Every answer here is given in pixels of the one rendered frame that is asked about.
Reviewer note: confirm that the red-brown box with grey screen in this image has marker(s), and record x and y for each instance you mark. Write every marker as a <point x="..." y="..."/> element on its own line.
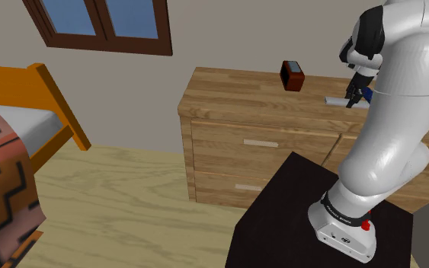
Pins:
<point x="293" y="78"/>

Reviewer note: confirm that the orange wooden bed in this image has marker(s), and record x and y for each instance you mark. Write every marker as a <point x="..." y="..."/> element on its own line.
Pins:
<point x="47" y="96"/>

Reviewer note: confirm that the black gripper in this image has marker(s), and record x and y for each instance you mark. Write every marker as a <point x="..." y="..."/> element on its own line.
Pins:
<point x="356" y="89"/>

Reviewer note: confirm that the wooden chest of drawers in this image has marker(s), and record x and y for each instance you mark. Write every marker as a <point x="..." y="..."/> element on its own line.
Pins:
<point x="236" y="100"/>

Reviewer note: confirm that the grey flat bar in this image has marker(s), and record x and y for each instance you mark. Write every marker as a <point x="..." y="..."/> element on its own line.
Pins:
<point x="335" y="100"/>

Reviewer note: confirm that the blue object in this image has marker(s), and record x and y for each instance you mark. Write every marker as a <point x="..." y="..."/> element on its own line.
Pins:
<point x="367" y="93"/>

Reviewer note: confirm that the black robot stand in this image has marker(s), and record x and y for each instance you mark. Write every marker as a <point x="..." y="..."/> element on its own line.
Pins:
<point x="284" y="222"/>

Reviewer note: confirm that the brown framed window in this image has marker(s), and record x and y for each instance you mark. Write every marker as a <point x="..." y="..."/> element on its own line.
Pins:
<point x="102" y="22"/>

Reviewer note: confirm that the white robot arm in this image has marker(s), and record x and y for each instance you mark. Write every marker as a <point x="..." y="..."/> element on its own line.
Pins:
<point x="396" y="122"/>

